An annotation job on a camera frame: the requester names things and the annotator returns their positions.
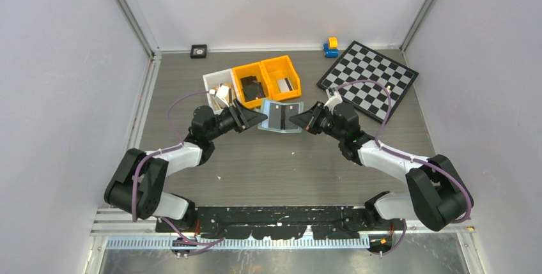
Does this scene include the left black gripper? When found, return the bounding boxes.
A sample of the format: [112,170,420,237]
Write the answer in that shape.
[207,99,267,141]

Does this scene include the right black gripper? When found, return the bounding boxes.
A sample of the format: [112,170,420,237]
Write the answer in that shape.
[290,102,345,142]

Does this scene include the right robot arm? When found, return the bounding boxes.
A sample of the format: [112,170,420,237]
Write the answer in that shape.
[289,102,474,231]

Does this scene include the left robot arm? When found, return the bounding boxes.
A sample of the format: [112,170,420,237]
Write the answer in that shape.
[104,100,268,232]

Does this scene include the dark grey VIP card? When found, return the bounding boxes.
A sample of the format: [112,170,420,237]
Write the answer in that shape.
[268,103,284,130]

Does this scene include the brown cards in white bin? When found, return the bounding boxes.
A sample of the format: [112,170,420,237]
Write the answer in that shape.
[213,83,236,109]

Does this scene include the white card with stripe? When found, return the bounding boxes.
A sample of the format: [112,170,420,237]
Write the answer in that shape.
[277,78,294,93]

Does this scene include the black wallet in bin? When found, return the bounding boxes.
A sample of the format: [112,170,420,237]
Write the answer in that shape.
[240,76,266,102]

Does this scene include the white storage bin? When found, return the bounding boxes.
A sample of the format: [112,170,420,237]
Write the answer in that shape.
[202,68,240,114]

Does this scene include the middle orange storage bin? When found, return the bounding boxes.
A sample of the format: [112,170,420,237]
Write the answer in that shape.
[233,62,272,109]

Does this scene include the orange storage bin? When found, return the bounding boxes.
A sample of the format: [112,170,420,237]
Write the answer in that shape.
[233,62,272,109]
[261,55,302,102]

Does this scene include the right orange storage bin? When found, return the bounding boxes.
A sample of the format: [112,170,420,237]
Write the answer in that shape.
[261,55,302,102]

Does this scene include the black white chessboard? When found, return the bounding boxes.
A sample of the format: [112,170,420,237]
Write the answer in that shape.
[316,41,419,123]

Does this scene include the small black square box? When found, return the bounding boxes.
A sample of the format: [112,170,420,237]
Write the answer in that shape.
[190,44,208,59]

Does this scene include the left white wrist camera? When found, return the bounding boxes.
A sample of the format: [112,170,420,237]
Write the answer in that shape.
[209,84,231,109]

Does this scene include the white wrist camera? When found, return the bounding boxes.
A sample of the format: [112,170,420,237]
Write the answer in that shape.
[209,84,231,109]
[325,88,343,112]

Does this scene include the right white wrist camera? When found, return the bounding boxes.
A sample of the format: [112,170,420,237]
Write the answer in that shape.
[325,88,343,112]

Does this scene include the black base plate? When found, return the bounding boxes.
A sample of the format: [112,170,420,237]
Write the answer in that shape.
[155,204,405,240]

